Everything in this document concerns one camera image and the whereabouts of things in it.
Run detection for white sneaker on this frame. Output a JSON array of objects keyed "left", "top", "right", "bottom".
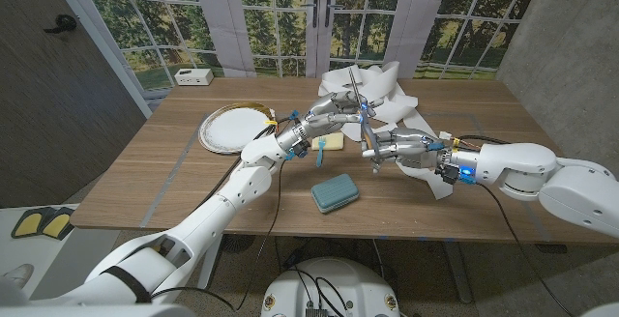
[{"left": 0, "top": 263, "right": 35, "bottom": 292}]

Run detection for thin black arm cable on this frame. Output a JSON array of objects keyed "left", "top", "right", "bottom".
[
  {"left": 477, "top": 183, "right": 577, "bottom": 317},
  {"left": 151, "top": 159, "right": 285, "bottom": 313}
]

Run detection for white receipt paper strip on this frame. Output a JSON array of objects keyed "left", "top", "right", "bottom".
[{"left": 317, "top": 60, "right": 456, "bottom": 201}]

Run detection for grey orange scissors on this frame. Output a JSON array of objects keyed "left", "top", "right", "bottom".
[{"left": 347, "top": 65, "right": 383, "bottom": 174}]

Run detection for teal soapbox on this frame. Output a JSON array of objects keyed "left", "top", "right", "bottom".
[{"left": 310, "top": 172, "right": 361, "bottom": 215}]

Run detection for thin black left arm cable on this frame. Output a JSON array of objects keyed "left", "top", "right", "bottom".
[{"left": 151, "top": 159, "right": 285, "bottom": 313}]

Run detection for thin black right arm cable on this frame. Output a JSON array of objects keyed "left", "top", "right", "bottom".
[{"left": 477, "top": 183, "right": 577, "bottom": 317}]

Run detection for printed window backdrop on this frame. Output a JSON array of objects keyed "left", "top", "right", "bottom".
[{"left": 45, "top": 0, "right": 547, "bottom": 115}]

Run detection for white table leg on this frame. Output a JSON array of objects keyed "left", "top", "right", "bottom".
[{"left": 196, "top": 242, "right": 224, "bottom": 292}]

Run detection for grey table leg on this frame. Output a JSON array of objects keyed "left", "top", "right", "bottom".
[{"left": 442, "top": 241, "right": 474, "bottom": 304}]

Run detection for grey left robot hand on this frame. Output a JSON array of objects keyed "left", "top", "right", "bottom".
[{"left": 295, "top": 90, "right": 386, "bottom": 140}]

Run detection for gold rimmed paper plate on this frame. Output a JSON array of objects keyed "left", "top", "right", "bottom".
[{"left": 197, "top": 101, "right": 278, "bottom": 155}]

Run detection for white robot torso base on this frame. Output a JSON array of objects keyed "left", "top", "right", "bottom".
[{"left": 260, "top": 257, "right": 401, "bottom": 317}]

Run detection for black torso cable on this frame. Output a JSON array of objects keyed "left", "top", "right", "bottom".
[{"left": 284, "top": 266, "right": 352, "bottom": 317}]

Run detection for yellow sponge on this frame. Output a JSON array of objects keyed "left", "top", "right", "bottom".
[{"left": 311, "top": 131, "right": 345, "bottom": 152}]

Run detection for black door handle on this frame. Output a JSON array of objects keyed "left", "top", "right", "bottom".
[{"left": 43, "top": 14, "right": 77, "bottom": 35}]

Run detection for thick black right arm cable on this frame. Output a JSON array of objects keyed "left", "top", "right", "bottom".
[{"left": 454, "top": 133, "right": 514, "bottom": 147}]

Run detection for yellow black foot pad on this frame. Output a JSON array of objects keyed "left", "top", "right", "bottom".
[
  {"left": 10, "top": 208, "right": 57, "bottom": 240},
  {"left": 41, "top": 206, "right": 76, "bottom": 241}
]

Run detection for dark round floor fan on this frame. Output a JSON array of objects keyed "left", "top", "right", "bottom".
[{"left": 222, "top": 233, "right": 256, "bottom": 254}]

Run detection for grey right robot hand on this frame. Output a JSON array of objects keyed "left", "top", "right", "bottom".
[{"left": 361, "top": 127, "right": 445, "bottom": 174}]

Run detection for white power box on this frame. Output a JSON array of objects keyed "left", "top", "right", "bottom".
[{"left": 173, "top": 68, "right": 215, "bottom": 87}]

